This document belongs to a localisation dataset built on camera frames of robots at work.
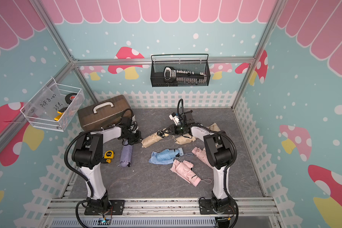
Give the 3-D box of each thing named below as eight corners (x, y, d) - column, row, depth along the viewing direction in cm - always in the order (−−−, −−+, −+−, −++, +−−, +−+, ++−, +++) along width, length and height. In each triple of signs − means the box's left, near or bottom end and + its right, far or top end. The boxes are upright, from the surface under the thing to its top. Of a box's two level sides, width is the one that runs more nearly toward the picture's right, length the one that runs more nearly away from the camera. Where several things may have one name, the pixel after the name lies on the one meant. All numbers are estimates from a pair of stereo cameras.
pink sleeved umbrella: (169, 170, 89) (169, 167, 85) (177, 158, 94) (177, 155, 90) (196, 187, 82) (197, 186, 79) (203, 174, 87) (204, 171, 84)
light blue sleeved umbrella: (150, 164, 91) (149, 161, 88) (151, 151, 97) (150, 147, 94) (183, 164, 91) (183, 161, 88) (182, 151, 97) (182, 147, 94)
